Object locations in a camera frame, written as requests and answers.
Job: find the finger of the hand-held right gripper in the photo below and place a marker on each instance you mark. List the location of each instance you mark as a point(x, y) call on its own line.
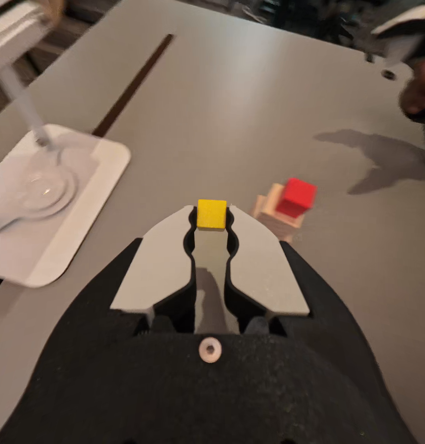
point(403, 48)
point(406, 19)

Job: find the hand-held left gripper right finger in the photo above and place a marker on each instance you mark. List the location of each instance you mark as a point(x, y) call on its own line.
point(264, 274)

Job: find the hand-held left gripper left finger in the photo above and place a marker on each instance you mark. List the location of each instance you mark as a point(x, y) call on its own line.
point(157, 270)

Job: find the large natural wooden cube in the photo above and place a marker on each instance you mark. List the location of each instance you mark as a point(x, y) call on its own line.
point(281, 232)

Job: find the small natural wooden cube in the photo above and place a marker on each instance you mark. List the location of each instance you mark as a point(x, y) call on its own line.
point(273, 199)

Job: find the yellow wooden cube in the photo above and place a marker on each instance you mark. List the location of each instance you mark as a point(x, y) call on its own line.
point(211, 215)

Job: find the red wooden cube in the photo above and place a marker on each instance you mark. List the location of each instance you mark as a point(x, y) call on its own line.
point(297, 197)

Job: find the person's right hand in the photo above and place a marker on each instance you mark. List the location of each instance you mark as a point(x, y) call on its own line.
point(420, 93)

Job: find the white stand with wooden board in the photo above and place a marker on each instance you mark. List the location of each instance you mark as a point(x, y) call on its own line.
point(77, 208)

